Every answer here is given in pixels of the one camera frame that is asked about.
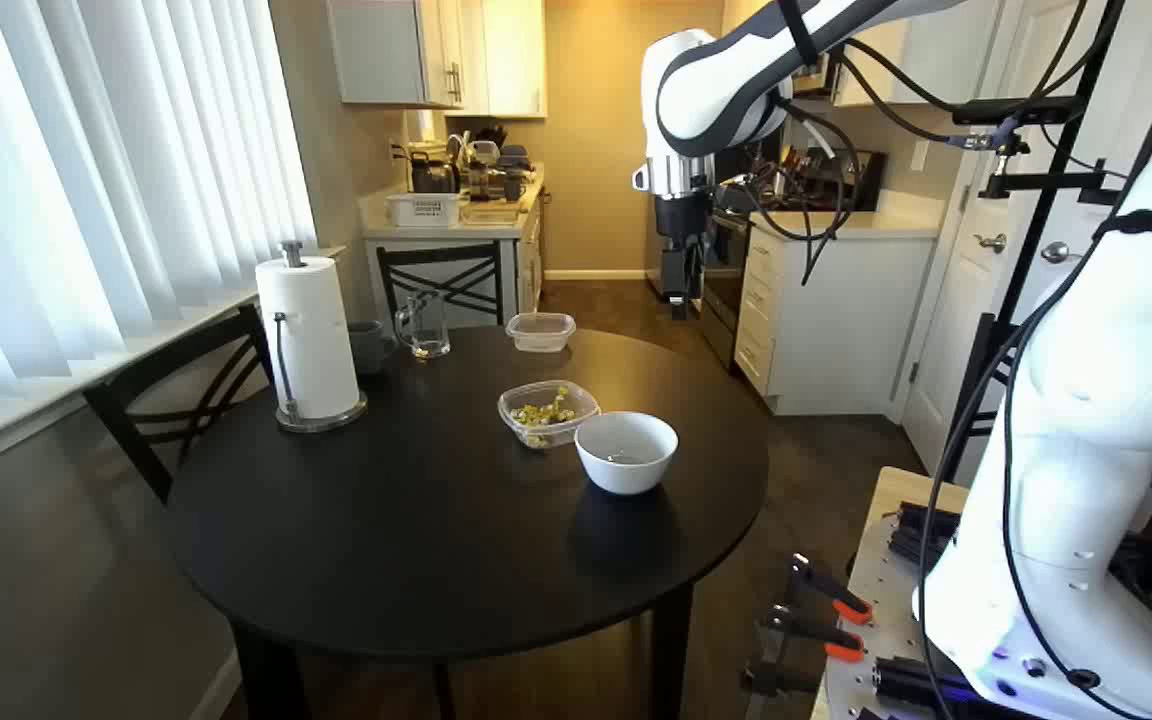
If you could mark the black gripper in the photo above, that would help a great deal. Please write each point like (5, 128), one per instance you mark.
(680, 232)

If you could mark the clear plastic candy container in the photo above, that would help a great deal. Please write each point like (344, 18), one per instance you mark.
(591, 404)

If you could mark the yellow candies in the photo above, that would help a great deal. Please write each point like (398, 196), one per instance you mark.
(547, 411)

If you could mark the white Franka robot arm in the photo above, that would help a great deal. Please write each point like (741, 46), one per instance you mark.
(1108, 373)

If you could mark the robot base table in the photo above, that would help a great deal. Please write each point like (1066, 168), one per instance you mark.
(868, 665)

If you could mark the white ceramic bowl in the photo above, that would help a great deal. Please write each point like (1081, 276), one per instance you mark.
(620, 467)

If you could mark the empty clear plastic container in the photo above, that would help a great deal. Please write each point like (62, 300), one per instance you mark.
(541, 332)

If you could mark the white base cabinet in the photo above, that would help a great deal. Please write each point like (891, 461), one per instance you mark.
(843, 332)

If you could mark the cluttered kitchen counter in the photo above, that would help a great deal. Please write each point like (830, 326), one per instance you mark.
(508, 221)

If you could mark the black wooden chair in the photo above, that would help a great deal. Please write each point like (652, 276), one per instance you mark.
(436, 249)
(178, 349)

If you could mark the clear glass cup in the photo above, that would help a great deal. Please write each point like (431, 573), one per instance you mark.
(424, 343)

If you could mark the white panelled door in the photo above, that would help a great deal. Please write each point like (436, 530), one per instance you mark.
(971, 332)
(1070, 300)

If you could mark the metal door knob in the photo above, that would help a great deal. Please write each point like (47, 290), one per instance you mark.
(990, 242)
(1053, 249)

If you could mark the black orange-tipped spring clamp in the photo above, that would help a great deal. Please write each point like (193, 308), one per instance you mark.
(823, 582)
(808, 626)

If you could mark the black block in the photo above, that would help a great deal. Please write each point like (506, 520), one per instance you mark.
(921, 535)

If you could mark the white upper kitchen cabinets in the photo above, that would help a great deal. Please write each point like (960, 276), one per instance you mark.
(389, 55)

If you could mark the white vertical blinds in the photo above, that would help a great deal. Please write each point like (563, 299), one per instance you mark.
(97, 162)

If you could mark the black stereo camera bar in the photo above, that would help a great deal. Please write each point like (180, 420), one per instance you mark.
(1019, 115)

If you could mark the black camera stand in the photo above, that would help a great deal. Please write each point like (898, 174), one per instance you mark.
(1051, 180)

